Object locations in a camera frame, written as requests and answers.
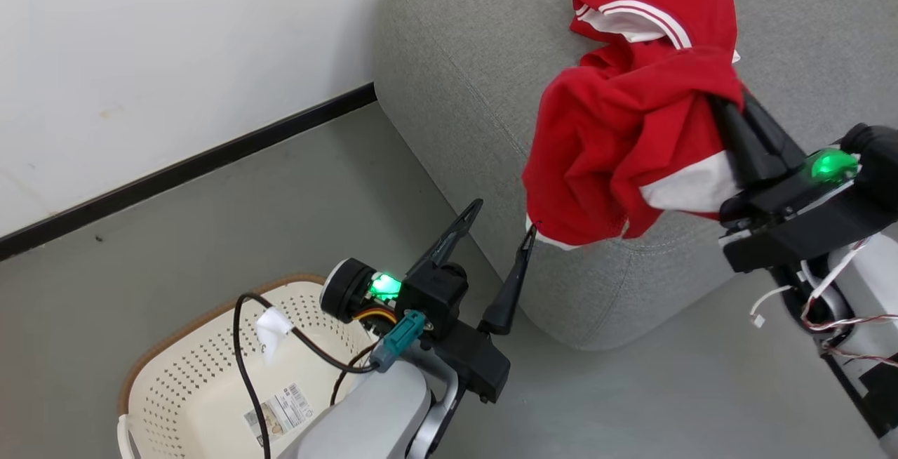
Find red white-striped garment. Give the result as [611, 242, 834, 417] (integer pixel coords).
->
[521, 0, 746, 250]

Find black baseboard strip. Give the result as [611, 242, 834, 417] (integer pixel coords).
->
[0, 82, 378, 264]

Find grey fabric sofa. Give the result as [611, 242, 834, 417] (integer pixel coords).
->
[372, 0, 898, 353]

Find white paper cable tag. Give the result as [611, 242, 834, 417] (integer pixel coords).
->
[254, 307, 295, 364]

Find cream perforated laundry basket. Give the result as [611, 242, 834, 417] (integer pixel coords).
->
[116, 274, 380, 459]

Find red white wire bundle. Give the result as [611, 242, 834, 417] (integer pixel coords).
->
[749, 237, 898, 370]

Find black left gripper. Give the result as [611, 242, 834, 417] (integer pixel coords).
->
[409, 197, 539, 404]

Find black cable with teal plug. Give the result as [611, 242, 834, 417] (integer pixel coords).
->
[232, 293, 429, 459]

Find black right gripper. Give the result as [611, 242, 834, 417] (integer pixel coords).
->
[707, 88, 898, 274]

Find white printed basket label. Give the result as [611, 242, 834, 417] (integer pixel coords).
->
[242, 381, 317, 446]

